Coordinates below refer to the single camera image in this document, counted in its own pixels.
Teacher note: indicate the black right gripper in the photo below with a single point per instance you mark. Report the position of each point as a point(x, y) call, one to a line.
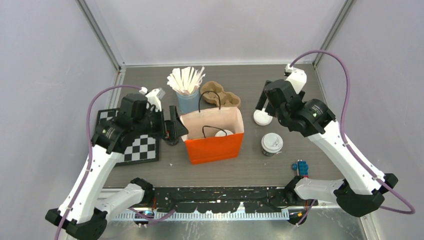
point(261, 101)

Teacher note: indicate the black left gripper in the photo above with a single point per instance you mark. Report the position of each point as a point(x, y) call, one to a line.
point(172, 129)

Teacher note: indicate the white coffee cup lid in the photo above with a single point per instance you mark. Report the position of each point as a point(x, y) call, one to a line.
point(272, 142)

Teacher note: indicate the orange paper bag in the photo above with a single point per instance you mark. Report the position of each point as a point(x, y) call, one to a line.
point(202, 145)

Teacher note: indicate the black paper coffee cup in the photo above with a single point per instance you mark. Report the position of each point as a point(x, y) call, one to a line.
point(269, 154)

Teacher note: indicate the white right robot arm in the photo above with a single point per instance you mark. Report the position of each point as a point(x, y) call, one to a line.
point(358, 193)

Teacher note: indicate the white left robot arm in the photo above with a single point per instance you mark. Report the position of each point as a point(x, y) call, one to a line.
point(82, 215)

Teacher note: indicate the stack of white lids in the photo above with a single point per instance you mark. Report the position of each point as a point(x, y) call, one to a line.
point(261, 117)

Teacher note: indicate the light blue cup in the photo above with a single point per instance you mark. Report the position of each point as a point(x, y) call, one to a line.
point(188, 103)

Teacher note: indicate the brown cardboard cup carrier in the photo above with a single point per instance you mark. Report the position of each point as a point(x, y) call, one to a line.
point(213, 93)

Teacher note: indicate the black white chessboard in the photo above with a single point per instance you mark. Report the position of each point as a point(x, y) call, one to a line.
point(144, 149)

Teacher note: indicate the white wooden stir sticks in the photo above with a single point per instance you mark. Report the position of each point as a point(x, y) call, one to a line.
point(186, 81)

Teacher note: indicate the blue toy block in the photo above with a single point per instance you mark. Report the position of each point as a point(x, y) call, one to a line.
point(301, 168)

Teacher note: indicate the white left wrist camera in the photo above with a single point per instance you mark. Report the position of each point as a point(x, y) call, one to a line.
point(154, 97)

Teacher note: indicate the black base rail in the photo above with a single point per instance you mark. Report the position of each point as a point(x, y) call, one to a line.
point(219, 200)

